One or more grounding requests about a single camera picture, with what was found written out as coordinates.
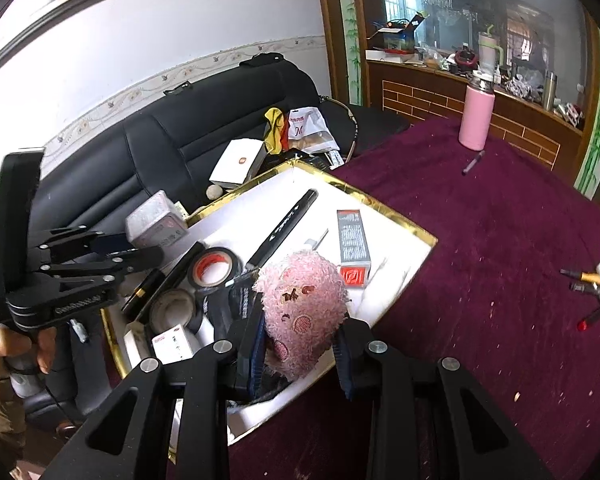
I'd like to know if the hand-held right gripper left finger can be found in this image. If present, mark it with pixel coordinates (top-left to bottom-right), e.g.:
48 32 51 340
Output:
40 292 267 480

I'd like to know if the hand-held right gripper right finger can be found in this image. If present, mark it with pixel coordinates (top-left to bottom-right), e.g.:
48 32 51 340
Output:
332 317 556 480

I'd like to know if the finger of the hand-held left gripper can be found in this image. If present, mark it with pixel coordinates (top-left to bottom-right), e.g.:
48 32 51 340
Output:
34 246 165 293
30 226 131 262

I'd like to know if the grey foil-wrapped box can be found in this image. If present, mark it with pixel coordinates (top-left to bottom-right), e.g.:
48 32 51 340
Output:
125 190 190 251

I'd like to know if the pink fluffy cloth ball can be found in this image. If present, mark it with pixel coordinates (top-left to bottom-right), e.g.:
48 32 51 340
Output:
255 252 351 381

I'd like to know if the small white red box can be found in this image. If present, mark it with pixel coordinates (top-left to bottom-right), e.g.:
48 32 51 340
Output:
151 324 201 366

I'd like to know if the red core tape roll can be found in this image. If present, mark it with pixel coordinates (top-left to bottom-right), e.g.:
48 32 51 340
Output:
187 247 244 293

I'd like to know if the orange label carton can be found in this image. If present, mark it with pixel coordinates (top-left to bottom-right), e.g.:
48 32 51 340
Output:
336 209 372 288

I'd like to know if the white box with gold rim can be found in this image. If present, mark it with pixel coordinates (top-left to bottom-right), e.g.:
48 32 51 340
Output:
100 157 438 466

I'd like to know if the person's left hand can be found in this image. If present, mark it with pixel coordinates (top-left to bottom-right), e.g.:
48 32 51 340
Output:
0 327 58 381

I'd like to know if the black leather sofa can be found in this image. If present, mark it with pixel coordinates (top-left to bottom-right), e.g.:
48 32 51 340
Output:
22 52 411 431

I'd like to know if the white box on sofa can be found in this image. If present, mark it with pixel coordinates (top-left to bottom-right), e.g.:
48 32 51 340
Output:
209 137 268 188

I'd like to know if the yellow cloth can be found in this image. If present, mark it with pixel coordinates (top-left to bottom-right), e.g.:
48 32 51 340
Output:
262 107 288 156

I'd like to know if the white plastic bag red print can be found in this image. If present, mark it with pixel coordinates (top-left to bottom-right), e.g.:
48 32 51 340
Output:
286 106 341 153

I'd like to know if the dark curved bow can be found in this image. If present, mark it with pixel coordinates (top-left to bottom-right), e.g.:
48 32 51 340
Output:
319 94 362 165

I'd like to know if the dark marker pen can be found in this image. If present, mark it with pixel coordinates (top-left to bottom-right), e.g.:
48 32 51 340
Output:
461 150 487 177

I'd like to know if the red-capped black marker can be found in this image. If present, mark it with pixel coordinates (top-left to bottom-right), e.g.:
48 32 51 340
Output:
577 302 600 332

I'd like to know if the wooden brick pattern counter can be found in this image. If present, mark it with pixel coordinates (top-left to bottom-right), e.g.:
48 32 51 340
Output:
365 55 586 171

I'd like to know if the pink thermos bottle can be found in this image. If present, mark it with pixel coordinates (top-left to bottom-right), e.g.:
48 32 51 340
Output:
457 71 497 152

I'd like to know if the bamboo painted panel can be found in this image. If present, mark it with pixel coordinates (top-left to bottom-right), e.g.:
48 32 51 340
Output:
332 0 363 106
575 25 600 201

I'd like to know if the red black pot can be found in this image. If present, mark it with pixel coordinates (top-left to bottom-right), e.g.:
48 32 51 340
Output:
452 47 481 68

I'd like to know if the steel thermos flask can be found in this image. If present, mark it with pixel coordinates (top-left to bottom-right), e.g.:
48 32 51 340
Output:
542 71 558 112

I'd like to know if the white tumbler green lid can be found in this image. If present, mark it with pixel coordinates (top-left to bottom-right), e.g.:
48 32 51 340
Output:
477 25 506 81

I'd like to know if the wood framed glass panel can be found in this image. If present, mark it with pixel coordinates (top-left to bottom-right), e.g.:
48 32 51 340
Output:
315 0 600 131

